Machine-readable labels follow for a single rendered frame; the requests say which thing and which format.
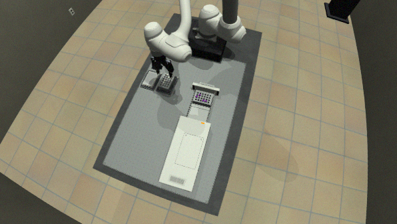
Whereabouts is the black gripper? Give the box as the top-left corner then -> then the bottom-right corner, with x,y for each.
151,55 -> 174,78

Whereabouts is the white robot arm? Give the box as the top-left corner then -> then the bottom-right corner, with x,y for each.
144,0 -> 246,63

